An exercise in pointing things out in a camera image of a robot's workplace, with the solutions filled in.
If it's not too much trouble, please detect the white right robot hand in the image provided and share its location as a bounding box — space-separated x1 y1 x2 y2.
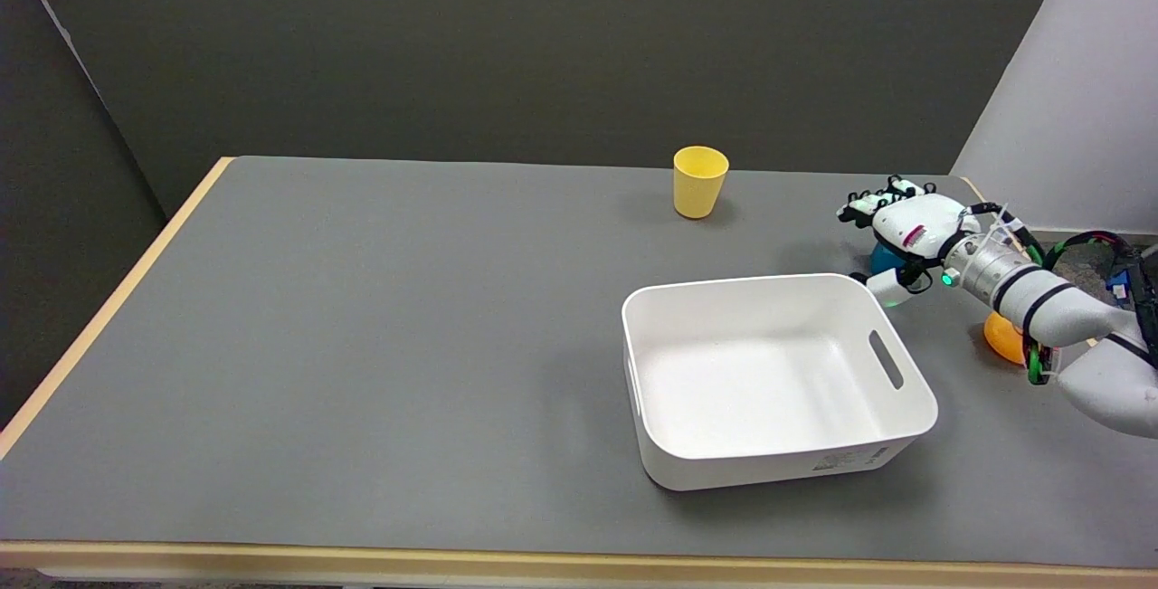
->
837 176 982 308

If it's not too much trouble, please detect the yellow plastic cup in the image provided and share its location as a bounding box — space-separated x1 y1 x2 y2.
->
672 146 730 220

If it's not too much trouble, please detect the orange rubber duck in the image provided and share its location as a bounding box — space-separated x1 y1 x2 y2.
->
983 310 1029 366

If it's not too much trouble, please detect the white plastic bin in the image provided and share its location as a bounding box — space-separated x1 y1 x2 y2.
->
621 273 939 492

